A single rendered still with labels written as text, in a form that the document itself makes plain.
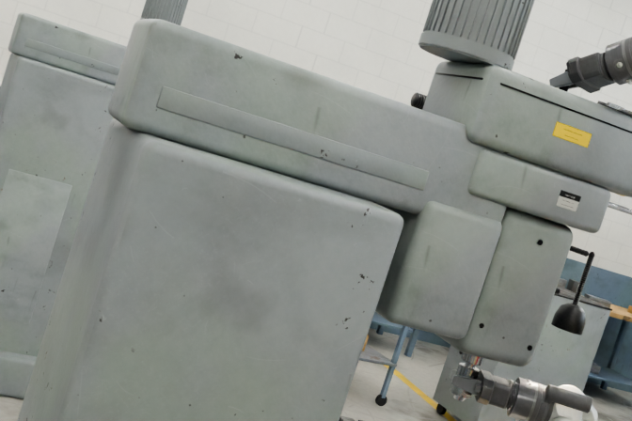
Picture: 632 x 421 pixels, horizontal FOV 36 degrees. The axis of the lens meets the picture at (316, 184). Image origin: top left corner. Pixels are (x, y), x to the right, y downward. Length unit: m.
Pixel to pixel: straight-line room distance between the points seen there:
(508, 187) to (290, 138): 0.47
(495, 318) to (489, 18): 0.61
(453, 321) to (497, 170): 0.32
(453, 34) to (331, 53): 6.90
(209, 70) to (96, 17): 6.63
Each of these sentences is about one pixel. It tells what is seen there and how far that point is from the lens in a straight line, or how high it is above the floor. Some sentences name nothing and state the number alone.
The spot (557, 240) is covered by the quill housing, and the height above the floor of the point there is 1.60.
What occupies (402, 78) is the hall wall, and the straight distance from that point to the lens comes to 9.12.
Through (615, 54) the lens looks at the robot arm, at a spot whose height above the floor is 1.99.
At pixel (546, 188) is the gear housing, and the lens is 2.03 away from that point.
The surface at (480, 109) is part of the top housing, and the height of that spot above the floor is 1.80.
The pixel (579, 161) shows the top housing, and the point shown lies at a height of 1.76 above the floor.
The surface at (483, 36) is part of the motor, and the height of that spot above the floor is 1.94.
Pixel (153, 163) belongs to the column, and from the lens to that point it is 1.61.
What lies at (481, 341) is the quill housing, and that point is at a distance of 2.06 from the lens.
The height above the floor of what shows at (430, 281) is 1.44.
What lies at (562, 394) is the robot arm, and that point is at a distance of 2.17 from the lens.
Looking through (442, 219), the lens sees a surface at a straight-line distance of 1.92.
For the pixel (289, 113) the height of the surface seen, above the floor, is 1.67.
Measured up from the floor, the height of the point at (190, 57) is 1.71.
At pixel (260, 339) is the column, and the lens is 1.73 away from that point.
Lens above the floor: 1.66
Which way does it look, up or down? 3 degrees down
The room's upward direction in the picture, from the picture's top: 18 degrees clockwise
